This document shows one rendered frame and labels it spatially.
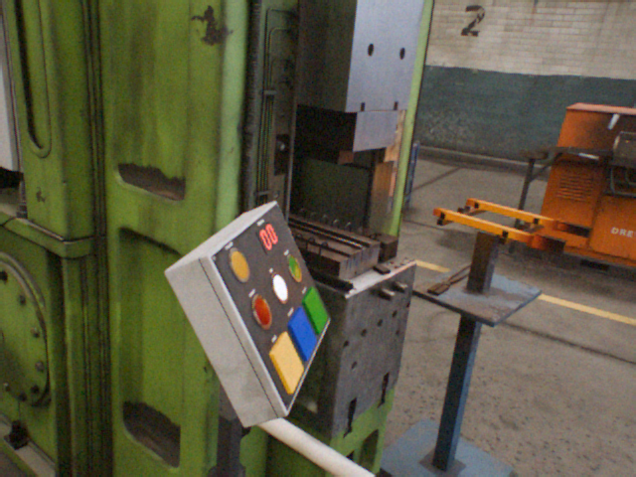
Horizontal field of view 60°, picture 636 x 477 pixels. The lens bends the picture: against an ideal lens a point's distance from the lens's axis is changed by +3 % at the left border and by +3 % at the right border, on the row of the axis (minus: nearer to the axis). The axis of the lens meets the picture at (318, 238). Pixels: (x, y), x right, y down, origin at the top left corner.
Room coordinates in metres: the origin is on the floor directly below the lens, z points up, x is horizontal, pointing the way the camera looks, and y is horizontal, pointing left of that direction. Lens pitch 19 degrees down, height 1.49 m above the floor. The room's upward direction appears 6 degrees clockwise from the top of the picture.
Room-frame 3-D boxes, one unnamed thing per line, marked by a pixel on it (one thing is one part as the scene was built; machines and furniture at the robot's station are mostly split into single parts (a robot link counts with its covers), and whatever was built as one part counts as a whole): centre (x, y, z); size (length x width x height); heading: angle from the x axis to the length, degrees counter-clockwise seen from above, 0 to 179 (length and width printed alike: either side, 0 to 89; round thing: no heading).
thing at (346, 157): (1.55, 0.07, 1.24); 0.30 x 0.07 x 0.06; 54
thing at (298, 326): (0.86, 0.01, 1.01); 0.07 x 0.05 x 0.07; 169
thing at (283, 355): (0.76, 0.03, 1.01); 0.07 x 0.05 x 0.07; 169
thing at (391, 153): (1.72, -0.20, 1.27); 0.09 x 0.02 x 0.17; 144
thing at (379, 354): (1.56, 0.02, 0.69); 0.56 x 0.38 x 0.45; 54
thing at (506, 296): (1.73, -0.57, 0.76); 0.40 x 0.30 x 0.02; 140
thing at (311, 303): (0.96, 0.00, 1.01); 0.07 x 0.05 x 0.07; 169
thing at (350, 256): (1.51, 0.05, 0.96); 0.42 x 0.20 x 0.09; 54
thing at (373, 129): (1.51, 0.05, 1.32); 0.42 x 0.20 x 0.10; 54
